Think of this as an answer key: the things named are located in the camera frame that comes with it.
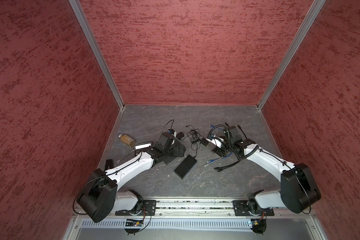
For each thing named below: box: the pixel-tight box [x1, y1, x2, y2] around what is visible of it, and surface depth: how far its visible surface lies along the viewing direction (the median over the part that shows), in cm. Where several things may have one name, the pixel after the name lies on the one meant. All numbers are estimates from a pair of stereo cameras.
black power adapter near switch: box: [176, 131, 185, 140], surface depth 103 cm
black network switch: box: [174, 154, 197, 180], surface depth 89 cm
